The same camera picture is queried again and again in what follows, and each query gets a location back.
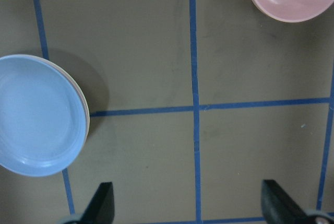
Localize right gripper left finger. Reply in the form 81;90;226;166
81;182;115;223

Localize pink plate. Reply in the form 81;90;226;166
30;55;90;141

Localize blue plate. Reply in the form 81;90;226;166
1;54;86;177

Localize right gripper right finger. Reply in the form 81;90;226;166
260;180;310;224

